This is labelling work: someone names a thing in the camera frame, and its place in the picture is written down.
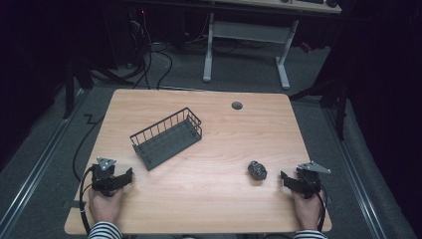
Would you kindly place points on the person's right hand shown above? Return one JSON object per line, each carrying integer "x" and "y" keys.
{"x": 307, "y": 210}

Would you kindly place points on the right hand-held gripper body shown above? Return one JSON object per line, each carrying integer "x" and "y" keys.
{"x": 309, "y": 182}

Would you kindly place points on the metal floor rail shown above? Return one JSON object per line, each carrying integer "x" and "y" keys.
{"x": 32, "y": 176}
{"x": 357, "y": 181}

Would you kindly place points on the black metal stand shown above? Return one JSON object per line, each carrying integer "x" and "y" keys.
{"x": 69, "y": 91}
{"x": 341, "y": 114}

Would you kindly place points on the white-framed desk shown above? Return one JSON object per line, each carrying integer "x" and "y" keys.
{"x": 249, "y": 32}

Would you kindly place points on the dark lumpy ball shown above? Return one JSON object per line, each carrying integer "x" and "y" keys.
{"x": 257, "y": 170}

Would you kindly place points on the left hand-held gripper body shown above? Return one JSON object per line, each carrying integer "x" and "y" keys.
{"x": 102, "y": 179}

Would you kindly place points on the small red item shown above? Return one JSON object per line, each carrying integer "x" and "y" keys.
{"x": 306, "y": 47}

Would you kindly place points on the person's left hand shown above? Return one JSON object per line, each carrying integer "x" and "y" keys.
{"x": 104, "y": 207}

